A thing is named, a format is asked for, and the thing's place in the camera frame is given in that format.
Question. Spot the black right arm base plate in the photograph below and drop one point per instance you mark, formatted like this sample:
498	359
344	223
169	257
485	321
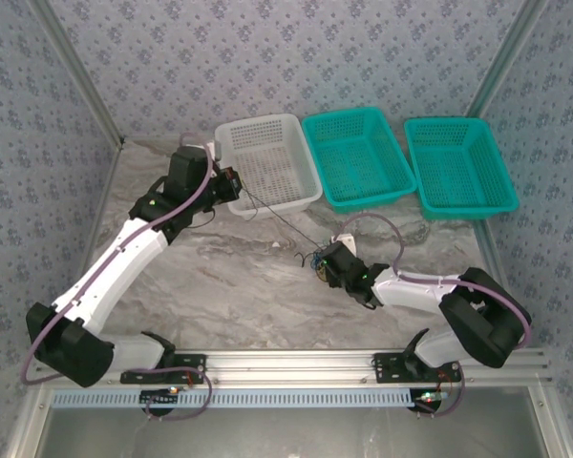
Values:
387	369

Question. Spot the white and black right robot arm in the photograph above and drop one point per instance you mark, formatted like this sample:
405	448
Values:
410	293

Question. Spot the aluminium frame post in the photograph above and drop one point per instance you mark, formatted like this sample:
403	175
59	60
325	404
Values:
506	57
77	67

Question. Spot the white plastic basket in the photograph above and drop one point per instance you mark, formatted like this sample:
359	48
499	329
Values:
267	143

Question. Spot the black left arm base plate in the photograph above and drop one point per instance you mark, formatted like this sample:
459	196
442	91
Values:
133	377

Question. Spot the grey metal sheet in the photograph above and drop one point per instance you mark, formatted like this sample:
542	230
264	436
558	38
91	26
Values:
286	434

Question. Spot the aluminium mounting rail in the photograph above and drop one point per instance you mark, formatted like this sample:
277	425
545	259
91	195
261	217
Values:
286	367

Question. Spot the teal plastic basket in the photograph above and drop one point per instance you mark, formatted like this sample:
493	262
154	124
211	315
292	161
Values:
458	167
358	157

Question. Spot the small circuit board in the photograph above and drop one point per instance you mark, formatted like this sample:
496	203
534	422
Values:
160	398
430	401

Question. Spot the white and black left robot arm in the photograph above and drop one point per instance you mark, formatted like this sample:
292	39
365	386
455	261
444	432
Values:
124	267

